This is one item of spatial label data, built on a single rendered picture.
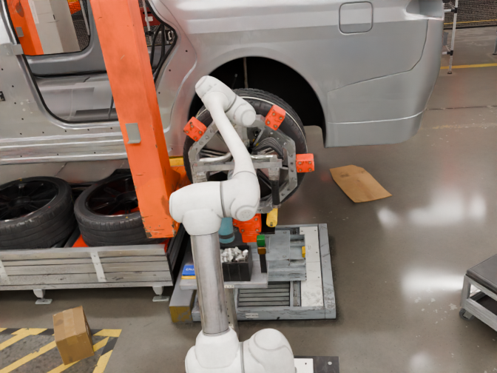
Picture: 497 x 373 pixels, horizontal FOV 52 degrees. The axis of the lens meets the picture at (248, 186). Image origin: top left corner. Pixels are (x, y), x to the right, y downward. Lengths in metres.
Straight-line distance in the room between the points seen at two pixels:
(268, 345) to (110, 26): 1.46
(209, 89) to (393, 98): 1.16
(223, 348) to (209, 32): 1.63
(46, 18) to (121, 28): 4.94
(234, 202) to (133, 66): 0.90
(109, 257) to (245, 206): 1.45
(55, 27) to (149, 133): 4.88
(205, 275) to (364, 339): 1.22
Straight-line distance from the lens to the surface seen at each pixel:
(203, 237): 1.80
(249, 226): 2.75
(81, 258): 3.11
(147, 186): 2.60
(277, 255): 2.98
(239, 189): 1.77
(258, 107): 2.53
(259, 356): 1.89
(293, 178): 2.60
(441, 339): 2.87
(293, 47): 2.77
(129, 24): 2.31
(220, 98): 2.13
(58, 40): 7.26
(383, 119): 2.95
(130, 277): 3.09
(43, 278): 3.30
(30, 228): 3.34
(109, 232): 3.07
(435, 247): 3.46
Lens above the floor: 2.04
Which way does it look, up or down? 29 degrees down
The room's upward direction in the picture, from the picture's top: 6 degrees counter-clockwise
